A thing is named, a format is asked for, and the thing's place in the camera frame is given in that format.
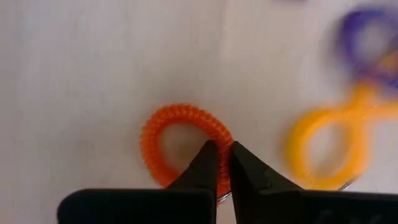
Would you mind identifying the orange-red coil wristband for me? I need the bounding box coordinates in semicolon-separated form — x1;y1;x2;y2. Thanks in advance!
139;103;234;205

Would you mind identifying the purple coil wristband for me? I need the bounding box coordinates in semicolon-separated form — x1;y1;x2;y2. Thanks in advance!
334;5;398;93

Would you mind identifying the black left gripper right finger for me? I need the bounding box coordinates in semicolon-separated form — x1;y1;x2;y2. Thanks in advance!
229;141;398;224

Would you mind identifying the yellow coil wristband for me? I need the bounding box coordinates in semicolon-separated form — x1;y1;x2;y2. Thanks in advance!
283;107;369;191
348;81;398;125

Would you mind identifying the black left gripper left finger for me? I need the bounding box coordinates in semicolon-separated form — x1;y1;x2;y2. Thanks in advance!
57;140;218;224

